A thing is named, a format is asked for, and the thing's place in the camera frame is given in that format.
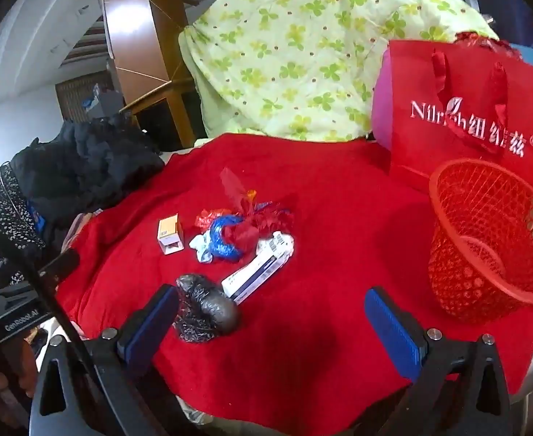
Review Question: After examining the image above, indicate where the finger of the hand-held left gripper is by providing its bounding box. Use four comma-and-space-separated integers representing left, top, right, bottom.
39, 249, 82, 284

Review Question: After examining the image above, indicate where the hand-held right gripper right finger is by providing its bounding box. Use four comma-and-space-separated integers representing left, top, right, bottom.
365, 287, 514, 436

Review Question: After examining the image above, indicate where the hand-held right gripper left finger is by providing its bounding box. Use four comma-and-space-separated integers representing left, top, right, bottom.
29, 284, 181, 436

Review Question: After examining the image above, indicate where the black plastic bag wad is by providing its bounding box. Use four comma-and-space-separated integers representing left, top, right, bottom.
174, 274, 242, 345

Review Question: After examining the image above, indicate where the red mesh basket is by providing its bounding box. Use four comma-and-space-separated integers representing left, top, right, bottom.
428, 159, 533, 325

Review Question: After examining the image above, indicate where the white paper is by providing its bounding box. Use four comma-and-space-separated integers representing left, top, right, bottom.
189, 231, 217, 264

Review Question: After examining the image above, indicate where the small orange white box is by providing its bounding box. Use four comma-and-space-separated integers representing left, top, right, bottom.
157, 214, 185, 256

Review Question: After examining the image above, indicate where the blue white toothpaste box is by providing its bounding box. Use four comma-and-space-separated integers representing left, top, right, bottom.
221, 252, 290, 306

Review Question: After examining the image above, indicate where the blue plastic wrapper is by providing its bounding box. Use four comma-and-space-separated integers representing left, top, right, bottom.
209, 215, 249, 264

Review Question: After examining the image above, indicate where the red foil wrapper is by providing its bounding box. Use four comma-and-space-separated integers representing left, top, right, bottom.
195, 208, 233, 232

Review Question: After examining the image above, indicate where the knotted red plastic bag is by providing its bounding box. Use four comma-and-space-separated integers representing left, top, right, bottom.
219, 167, 262, 254

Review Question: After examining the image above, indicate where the white labelled packet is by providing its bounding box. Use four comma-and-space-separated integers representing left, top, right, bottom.
257, 231, 296, 257

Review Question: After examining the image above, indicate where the shiny red purple wrapper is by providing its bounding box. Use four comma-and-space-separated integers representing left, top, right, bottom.
253, 200, 294, 237

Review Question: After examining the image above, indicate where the striped cloth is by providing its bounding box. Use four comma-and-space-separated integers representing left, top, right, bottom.
62, 209, 104, 255

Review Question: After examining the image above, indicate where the red blanket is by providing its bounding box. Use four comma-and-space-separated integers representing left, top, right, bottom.
55, 133, 533, 436

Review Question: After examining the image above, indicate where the black jacket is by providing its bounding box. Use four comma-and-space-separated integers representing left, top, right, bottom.
9, 116, 166, 237

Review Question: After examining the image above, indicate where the cream bed sheet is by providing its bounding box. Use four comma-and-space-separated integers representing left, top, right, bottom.
160, 143, 213, 164

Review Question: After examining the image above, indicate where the wooden glass-door cabinet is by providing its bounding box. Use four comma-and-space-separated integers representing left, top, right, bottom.
120, 77, 208, 155

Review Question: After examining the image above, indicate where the brown wooden door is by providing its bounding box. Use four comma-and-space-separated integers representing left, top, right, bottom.
56, 70, 113, 123

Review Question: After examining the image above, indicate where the red paper gift bag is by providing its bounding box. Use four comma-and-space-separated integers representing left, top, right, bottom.
387, 40, 533, 201

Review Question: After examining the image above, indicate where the green clover print quilt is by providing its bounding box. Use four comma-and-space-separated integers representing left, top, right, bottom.
178, 0, 498, 142

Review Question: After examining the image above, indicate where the crumpled red plastic bag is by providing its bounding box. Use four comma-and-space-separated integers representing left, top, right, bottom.
452, 32, 521, 60

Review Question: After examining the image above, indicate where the black device with cable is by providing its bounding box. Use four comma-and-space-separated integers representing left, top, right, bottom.
0, 213, 90, 343

